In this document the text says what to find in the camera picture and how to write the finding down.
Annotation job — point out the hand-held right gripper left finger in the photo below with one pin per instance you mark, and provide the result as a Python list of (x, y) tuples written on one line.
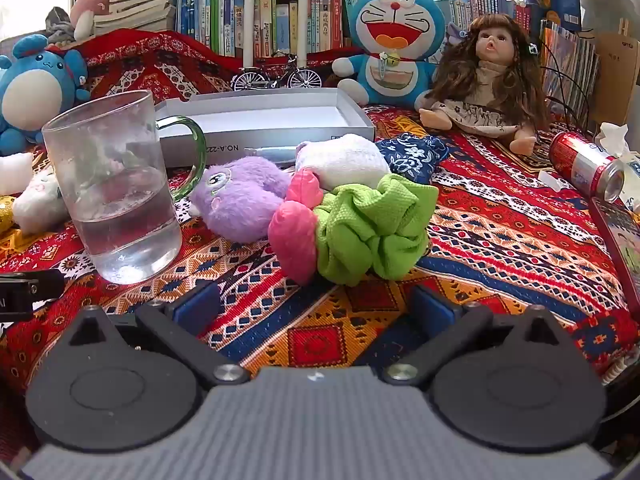
[(197, 306)]

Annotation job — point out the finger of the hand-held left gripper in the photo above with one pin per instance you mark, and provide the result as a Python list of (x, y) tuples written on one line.
[(40, 284)]

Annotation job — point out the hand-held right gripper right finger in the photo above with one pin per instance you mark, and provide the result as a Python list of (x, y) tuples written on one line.
[(432, 308)]

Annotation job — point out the gold sequin bow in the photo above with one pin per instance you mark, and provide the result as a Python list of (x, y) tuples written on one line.
[(5, 215)]

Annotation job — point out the white cat plush toy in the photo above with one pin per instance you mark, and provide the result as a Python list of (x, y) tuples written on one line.
[(40, 205)]

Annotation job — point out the green and pink scrunchie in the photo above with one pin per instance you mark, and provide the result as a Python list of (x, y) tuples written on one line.
[(370, 230)]

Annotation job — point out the purple plush toy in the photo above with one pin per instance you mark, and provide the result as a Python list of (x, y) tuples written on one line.
[(240, 200)]

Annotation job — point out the small white plush toy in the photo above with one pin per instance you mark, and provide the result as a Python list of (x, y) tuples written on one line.
[(15, 172)]

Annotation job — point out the blue floral pouch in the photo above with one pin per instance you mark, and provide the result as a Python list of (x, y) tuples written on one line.
[(412, 157)]

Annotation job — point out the white knit soft toy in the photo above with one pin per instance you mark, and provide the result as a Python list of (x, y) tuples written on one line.
[(345, 162)]

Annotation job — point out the light blue cloth roll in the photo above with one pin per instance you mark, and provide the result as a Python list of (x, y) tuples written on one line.
[(272, 153)]

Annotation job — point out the grey cardboard box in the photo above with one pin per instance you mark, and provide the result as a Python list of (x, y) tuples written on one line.
[(270, 115)]

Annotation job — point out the red patterned blanket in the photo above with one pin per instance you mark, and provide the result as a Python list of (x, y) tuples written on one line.
[(500, 240)]

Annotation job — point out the small white plastic piece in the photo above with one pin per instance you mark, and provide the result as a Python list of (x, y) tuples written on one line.
[(550, 180)]

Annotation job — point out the round blue plush toy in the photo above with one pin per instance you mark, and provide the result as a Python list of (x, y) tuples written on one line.
[(35, 90)]

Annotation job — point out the red drink can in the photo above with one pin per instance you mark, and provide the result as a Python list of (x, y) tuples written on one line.
[(582, 165)]

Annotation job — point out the tissue pack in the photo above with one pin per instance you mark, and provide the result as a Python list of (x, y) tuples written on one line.
[(632, 180)]

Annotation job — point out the doll with brown hair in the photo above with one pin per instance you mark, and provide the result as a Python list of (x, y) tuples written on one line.
[(492, 75)]

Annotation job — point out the miniature bicycle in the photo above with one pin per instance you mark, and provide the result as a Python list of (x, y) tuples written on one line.
[(280, 77)]

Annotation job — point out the white tissue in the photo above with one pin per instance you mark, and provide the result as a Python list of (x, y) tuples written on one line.
[(612, 140)]

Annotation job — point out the grey knit cloth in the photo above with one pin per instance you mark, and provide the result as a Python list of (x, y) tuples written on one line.
[(59, 25)]

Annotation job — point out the blue cat plush toy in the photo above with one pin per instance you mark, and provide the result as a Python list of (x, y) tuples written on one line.
[(395, 35)]

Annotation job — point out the stack of colourful folders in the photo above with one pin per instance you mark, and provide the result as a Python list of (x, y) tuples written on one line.
[(567, 65)]

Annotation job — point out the pink plush toy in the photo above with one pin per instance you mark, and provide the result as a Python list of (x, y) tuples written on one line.
[(92, 2)]

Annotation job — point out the stack of lying books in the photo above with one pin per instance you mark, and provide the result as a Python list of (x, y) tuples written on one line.
[(135, 10)]

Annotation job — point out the row of upright books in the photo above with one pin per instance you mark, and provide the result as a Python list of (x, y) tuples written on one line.
[(225, 15)]

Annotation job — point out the white metal tube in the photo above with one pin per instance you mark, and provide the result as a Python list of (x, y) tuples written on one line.
[(305, 10), (251, 10)]

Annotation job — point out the brown cardboard box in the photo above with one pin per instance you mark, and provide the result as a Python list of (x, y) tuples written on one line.
[(617, 70)]

